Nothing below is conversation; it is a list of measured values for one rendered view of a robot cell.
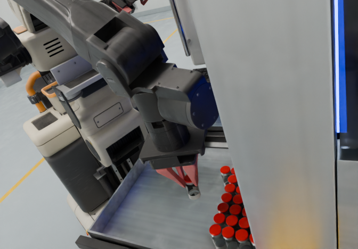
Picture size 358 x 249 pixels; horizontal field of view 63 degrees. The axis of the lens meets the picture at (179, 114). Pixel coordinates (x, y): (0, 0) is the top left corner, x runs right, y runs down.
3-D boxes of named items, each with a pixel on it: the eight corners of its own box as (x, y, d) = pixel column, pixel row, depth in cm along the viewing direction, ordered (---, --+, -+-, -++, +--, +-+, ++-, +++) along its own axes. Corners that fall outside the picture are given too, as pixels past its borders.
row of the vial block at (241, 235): (270, 176, 60) (267, 160, 58) (251, 258, 47) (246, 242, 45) (260, 175, 61) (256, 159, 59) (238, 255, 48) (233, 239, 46)
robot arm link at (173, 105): (136, 22, 40) (91, 61, 36) (199, 16, 32) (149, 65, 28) (173, 89, 47) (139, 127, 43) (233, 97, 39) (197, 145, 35)
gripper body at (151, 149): (205, 158, 43) (190, 117, 39) (142, 167, 46) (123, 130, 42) (208, 131, 48) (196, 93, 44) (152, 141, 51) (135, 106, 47)
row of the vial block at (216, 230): (249, 174, 62) (245, 158, 60) (225, 252, 49) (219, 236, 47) (238, 173, 63) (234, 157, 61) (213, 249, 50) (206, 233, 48)
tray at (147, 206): (287, 164, 62) (285, 151, 60) (263, 289, 43) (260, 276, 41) (152, 154, 78) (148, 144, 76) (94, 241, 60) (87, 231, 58)
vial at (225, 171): (236, 181, 62) (231, 165, 59) (233, 189, 60) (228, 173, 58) (226, 180, 63) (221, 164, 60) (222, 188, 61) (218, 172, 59)
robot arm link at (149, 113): (147, 65, 44) (119, 84, 41) (179, 67, 39) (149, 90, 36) (163, 104, 47) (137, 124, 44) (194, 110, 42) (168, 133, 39)
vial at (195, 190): (202, 191, 53) (197, 175, 51) (198, 201, 52) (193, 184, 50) (191, 190, 54) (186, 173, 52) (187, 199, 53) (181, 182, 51)
